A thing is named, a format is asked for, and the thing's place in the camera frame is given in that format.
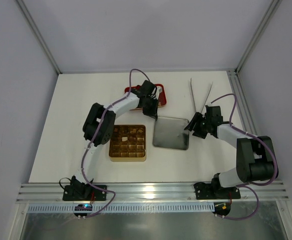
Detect aluminium rail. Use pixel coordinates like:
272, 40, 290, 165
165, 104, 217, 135
16, 180, 289, 203

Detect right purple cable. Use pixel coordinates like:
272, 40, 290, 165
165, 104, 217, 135
209, 93, 279, 220

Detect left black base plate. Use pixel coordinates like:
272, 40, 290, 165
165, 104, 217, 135
62, 184, 107, 201

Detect silver tin lid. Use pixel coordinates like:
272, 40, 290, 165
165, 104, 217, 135
152, 116, 189, 151

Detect gold chocolate box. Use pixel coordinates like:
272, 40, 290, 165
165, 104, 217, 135
109, 124, 146, 162

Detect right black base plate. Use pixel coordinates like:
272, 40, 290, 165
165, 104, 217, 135
194, 182, 241, 200

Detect red chocolate tray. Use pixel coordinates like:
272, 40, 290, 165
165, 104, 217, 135
124, 83, 167, 110

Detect slotted cable duct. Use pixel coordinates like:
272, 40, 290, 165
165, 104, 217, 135
27, 202, 215, 214

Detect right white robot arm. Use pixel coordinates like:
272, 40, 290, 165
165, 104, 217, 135
185, 106, 279, 200

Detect metal tongs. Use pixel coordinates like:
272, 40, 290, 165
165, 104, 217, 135
190, 78, 213, 113

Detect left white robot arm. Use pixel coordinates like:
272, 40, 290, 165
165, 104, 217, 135
63, 80, 162, 201

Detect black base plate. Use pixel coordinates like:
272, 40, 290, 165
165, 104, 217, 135
194, 182, 241, 200
62, 184, 107, 201

